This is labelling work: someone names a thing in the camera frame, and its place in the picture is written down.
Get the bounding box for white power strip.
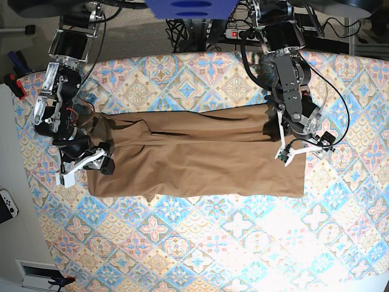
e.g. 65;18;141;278
224;29;260;42

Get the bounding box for white wall vent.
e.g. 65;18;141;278
15;259;60;291

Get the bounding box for black orange clamp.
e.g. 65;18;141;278
48;271;76;291

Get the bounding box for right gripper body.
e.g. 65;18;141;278
57;148;106;186

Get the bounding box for game console controller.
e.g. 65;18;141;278
0;189;19;223

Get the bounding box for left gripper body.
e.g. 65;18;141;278
275;106;336;166

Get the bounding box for red black clamp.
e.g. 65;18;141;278
4;74;27;100

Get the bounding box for patterned tablecloth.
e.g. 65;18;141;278
13;52;388;291

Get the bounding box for tangled black cables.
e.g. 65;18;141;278
165;18;225;54

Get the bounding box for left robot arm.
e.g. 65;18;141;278
104;1;335;165

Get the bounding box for brown t-shirt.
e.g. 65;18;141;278
87;104;306;201

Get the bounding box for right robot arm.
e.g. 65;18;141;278
33;2;108;188

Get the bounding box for blue plastic box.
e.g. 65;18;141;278
145;0;238;19

